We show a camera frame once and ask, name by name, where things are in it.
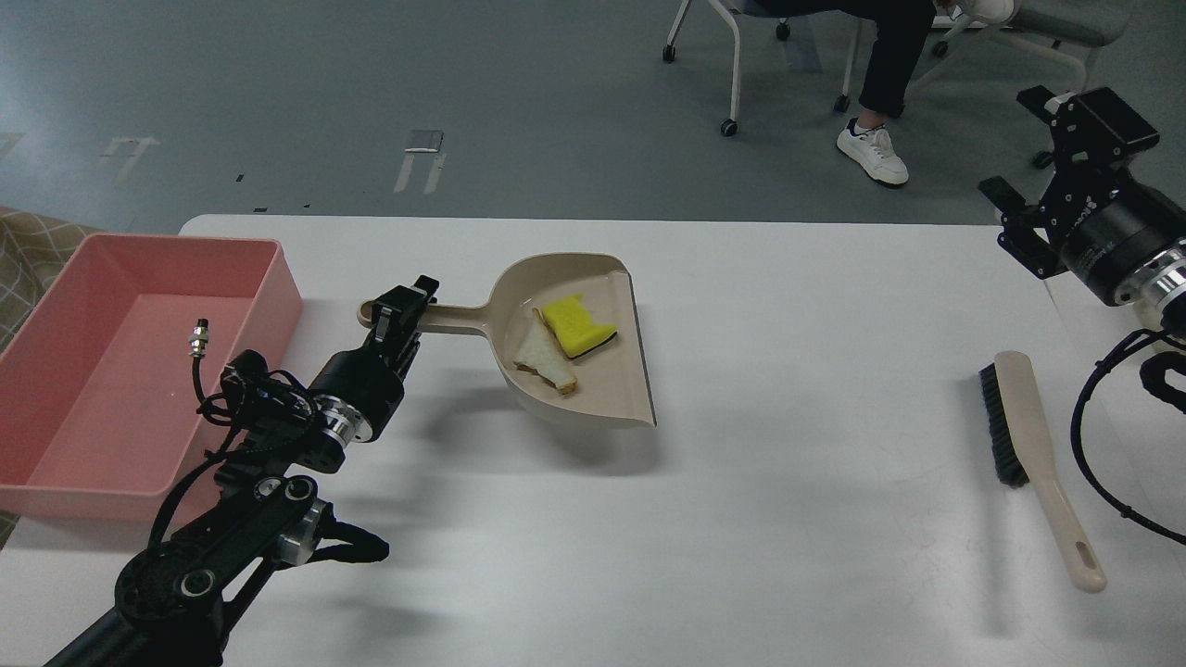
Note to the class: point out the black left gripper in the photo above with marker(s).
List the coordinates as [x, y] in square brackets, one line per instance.
[371, 382]

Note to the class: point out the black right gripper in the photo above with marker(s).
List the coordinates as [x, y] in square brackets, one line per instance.
[1121, 238]

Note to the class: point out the beige plastic dustpan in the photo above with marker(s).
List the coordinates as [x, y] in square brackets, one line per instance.
[614, 389]

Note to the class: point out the yellow sponge piece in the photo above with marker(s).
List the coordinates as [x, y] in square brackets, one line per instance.
[574, 328]

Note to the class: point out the beige hand brush black bristles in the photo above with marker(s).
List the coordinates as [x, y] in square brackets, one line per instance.
[1022, 450]

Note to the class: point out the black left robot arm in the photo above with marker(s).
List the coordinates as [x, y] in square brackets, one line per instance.
[252, 507]

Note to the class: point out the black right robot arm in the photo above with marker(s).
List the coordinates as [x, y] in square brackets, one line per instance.
[1153, 373]

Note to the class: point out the pink plastic bin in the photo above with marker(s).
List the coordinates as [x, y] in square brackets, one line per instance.
[98, 410]

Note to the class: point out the seated person leg white shoe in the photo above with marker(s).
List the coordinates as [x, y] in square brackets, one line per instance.
[902, 28]

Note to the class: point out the beige patterned cloth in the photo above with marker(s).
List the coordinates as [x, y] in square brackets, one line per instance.
[34, 250]

